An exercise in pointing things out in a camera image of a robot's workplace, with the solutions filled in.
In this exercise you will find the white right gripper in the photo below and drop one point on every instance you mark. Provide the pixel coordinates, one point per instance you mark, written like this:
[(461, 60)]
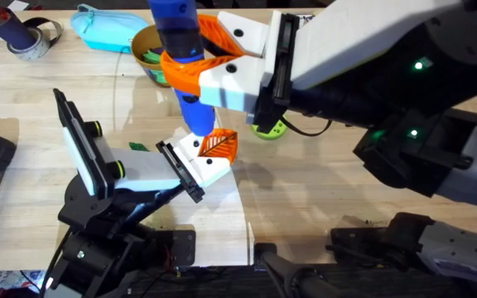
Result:
[(358, 41)]

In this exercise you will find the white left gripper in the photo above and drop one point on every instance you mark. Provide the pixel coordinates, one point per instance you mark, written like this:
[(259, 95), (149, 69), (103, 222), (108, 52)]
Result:
[(147, 169)]

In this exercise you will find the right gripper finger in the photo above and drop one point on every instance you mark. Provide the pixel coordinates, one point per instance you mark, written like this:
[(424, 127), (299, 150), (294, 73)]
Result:
[(226, 85)]

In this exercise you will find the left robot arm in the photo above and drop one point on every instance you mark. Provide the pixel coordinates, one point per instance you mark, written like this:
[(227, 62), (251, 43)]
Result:
[(97, 256)]

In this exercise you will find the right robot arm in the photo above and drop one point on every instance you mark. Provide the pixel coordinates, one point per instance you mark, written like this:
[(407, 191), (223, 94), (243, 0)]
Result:
[(462, 248)]

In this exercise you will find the green toy vegetable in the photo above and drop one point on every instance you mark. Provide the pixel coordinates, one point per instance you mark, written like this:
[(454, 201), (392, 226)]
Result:
[(139, 146)]

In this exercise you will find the green disc with holes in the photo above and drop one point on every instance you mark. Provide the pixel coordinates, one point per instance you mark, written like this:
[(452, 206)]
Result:
[(271, 131)]

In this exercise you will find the brown tub with toys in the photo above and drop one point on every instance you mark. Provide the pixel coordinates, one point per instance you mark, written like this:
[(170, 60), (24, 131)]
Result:
[(145, 45)]

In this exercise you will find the black left wrist plate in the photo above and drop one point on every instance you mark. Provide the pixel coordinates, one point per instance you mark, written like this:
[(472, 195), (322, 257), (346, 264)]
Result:
[(79, 138)]

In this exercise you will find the turquoise zip bag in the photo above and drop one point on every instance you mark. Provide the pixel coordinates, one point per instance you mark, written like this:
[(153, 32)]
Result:
[(106, 29)]

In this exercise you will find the black tape roll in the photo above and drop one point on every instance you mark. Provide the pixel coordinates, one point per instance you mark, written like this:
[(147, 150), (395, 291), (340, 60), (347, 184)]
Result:
[(56, 31)]

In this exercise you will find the grey tape roll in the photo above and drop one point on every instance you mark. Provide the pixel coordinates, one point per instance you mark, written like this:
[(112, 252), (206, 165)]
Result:
[(31, 51)]

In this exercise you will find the dark blue tube with sticks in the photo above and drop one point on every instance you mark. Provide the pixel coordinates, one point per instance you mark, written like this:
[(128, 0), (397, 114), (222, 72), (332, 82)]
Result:
[(13, 29)]

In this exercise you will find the white paper sheet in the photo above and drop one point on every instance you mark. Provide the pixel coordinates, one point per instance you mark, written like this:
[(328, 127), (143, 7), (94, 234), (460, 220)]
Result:
[(18, 5)]

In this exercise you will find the colourful printed cloth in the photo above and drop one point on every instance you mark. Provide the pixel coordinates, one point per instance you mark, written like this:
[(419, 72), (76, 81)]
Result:
[(2, 283)]

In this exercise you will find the black rail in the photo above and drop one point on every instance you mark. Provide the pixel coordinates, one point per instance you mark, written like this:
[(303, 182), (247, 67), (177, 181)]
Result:
[(230, 283)]

